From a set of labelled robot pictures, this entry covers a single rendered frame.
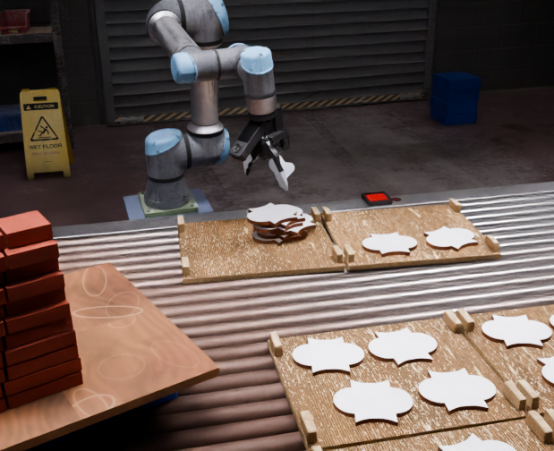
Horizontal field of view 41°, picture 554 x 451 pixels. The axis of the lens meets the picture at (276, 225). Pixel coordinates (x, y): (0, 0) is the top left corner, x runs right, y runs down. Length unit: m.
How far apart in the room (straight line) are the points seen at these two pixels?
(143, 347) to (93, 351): 0.09
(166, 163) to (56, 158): 3.15
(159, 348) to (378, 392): 0.41
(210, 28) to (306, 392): 1.18
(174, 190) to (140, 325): 0.97
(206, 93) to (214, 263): 0.62
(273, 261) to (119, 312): 0.53
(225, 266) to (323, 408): 0.61
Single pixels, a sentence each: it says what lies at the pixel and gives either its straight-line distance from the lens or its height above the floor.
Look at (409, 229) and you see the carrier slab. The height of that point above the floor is 0.94.
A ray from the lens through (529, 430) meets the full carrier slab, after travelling 1.39.
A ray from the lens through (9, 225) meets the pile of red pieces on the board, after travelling 1.20.
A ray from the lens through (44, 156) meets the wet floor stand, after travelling 5.44.
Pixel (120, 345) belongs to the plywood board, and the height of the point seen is 1.04.
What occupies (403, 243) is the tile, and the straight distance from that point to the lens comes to 1.98.
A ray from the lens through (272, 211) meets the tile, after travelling 2.01.
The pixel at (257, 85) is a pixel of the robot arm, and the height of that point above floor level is 1.38.
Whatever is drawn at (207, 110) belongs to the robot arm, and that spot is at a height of 1.20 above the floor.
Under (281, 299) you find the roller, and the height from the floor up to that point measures 0.92.
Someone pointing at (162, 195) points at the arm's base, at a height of 0.93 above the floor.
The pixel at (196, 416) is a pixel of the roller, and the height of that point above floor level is 0.92.
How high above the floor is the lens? 1.78
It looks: 24 degrees down
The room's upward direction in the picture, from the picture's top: 1 degrees counter-clockwise
